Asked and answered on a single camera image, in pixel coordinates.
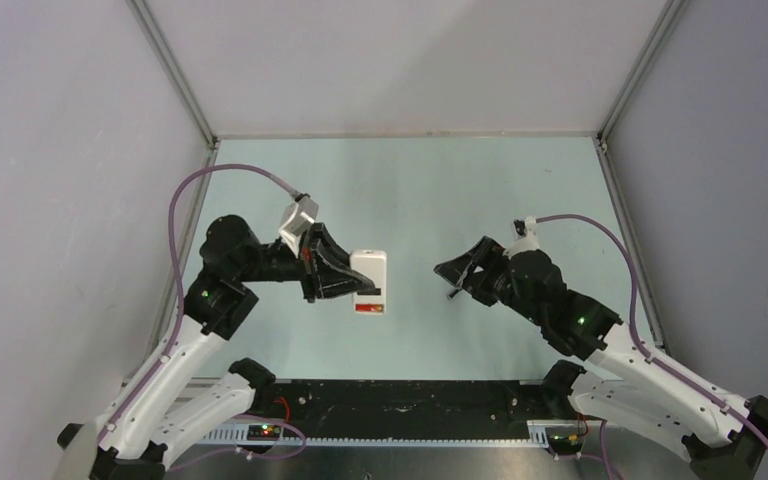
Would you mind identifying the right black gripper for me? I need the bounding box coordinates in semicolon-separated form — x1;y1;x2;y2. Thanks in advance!
434;235;545;326

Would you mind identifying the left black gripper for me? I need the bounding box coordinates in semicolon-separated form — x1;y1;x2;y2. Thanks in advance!
237;222;375;302

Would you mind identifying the white red remote control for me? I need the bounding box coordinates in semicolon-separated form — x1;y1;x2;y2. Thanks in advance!
350;249;388;316

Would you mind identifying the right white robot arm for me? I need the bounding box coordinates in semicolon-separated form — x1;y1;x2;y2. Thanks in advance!
434;237;768;479

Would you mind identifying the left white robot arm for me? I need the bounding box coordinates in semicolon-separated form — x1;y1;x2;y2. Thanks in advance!
55;215;387;479

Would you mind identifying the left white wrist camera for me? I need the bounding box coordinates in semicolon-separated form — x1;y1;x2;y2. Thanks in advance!
278;194;319;255

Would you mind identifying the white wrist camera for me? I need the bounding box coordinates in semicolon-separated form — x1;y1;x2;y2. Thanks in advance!
278;194;319;255
505;216;540;257

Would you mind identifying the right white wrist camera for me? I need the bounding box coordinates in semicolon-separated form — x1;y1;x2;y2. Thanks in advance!
505;216;540;257

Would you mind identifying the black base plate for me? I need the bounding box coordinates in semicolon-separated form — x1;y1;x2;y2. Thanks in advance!
250;380;578;440

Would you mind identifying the white slotted cable duct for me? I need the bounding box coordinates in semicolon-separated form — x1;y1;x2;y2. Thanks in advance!
196;423;549;448

